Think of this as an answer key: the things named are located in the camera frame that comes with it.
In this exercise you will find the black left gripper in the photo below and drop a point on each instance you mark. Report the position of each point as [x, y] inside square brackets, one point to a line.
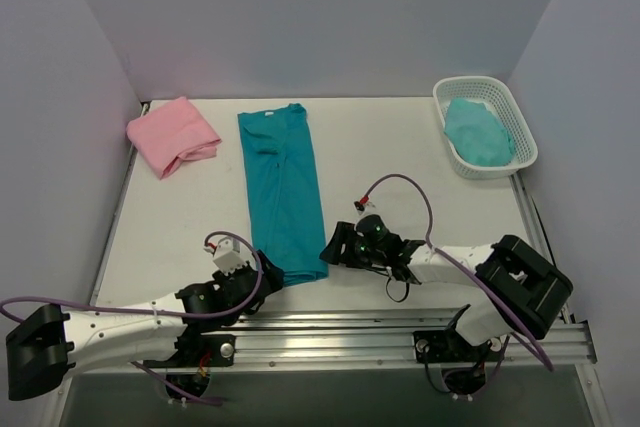
[261, 278]

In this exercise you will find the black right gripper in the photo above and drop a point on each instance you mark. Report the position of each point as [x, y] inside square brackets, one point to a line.
[345, 245]

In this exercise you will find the teal t shirt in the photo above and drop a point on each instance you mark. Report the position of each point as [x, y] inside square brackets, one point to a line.
[285, 209]

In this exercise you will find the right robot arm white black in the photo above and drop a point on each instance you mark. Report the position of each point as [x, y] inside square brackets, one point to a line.
[524, 292]

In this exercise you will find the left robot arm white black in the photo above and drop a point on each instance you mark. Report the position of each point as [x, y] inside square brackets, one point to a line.
[52, 344]

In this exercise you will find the folded pink t shirt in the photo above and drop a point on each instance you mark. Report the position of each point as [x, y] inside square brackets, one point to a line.
[172, 134]

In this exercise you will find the light green t shirt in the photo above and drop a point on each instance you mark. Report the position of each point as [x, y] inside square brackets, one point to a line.
[477, 135]

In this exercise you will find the white plastic basket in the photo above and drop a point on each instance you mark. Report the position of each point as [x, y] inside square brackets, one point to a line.
[499, 100]

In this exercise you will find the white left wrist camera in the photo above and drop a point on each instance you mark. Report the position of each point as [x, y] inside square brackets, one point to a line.
[226, 255]

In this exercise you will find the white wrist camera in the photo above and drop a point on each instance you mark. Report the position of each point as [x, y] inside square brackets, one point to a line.
[365, 207]
[226, 255]

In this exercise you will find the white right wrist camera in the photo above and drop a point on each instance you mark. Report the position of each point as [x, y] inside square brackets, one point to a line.
[365, 207]

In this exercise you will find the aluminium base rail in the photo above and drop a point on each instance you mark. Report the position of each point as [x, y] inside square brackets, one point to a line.
[333, 341]

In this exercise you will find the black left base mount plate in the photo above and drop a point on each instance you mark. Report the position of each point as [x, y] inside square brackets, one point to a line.
[220, 349]

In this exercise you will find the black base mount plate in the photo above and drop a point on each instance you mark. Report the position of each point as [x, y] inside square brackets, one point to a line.
[220, 349]
[447, 346]

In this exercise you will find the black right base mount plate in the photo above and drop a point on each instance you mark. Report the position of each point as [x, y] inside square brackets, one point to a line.
[447, 346]

